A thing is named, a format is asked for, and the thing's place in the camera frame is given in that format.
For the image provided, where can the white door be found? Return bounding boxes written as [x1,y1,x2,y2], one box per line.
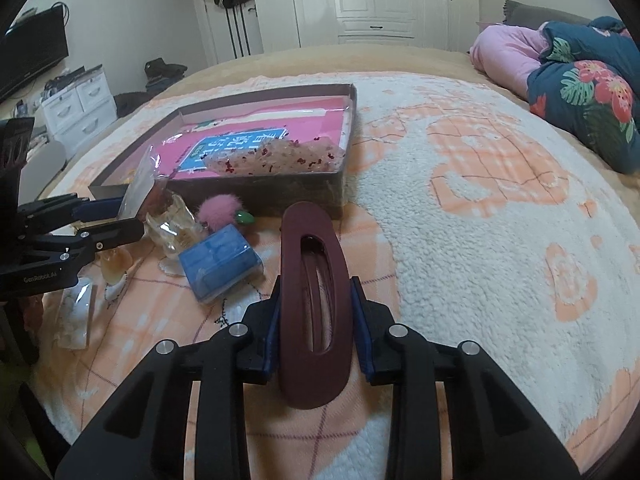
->
[197,0,264,62]

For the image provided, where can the shallow brown cardboard box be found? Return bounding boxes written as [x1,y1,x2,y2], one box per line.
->
[89,82,358,221]

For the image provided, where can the clear packet with white card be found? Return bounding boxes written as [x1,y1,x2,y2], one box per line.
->
[56,280,97,351]

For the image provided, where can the black hanging straps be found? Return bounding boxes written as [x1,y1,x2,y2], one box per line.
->
[224,6,252,59]

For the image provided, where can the clear red-flecked hair accessory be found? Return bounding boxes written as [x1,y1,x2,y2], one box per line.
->
[205,135,348,177]

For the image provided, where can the maroon oval hair clip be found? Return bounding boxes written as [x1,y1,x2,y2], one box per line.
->
[277,201,358,409]

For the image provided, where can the brown cloth heap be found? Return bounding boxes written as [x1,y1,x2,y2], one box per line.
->
[115,91,152,119]

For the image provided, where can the clear packet with amber piece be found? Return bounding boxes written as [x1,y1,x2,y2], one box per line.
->
[99,249,135,306]

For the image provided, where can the cream hair claw clip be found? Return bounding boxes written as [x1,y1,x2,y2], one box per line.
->
[144,194,210,263]

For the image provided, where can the black television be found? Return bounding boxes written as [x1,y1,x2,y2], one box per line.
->
[0,7,70,103]

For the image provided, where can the white wardrobe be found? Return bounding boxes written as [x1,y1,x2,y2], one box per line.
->
[247,0,481,53]

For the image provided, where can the grey headboard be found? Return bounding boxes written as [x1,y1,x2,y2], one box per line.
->
[502,0,593,28]

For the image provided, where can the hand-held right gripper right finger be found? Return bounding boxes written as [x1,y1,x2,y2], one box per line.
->
[349,276,583,480]

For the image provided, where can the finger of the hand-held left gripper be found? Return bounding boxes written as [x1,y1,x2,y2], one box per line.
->
[17,195,125,223]
[70,217,146,253]

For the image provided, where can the blue floral quilt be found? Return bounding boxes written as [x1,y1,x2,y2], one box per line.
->
[527,16,640,176]

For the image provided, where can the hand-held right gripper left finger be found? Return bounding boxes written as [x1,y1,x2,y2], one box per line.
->
[54,277,286,480]

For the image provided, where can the tan bedspread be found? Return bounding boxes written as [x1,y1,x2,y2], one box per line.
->
[65,42,640,241]

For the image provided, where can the dark clothes pile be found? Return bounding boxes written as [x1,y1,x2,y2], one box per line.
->
[144,58,187,93]

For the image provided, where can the pink pom-pom hair tie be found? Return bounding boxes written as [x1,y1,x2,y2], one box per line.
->
[194,196,256,236]

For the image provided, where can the peach checked fleece blanket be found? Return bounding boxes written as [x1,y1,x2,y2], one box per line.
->
[30,72,640,480]

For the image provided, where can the white drawer cabinet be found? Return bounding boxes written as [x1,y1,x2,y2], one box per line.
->
[40,65,118,158]

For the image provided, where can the clear earring packet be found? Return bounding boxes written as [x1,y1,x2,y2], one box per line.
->
[117,144,176,223]

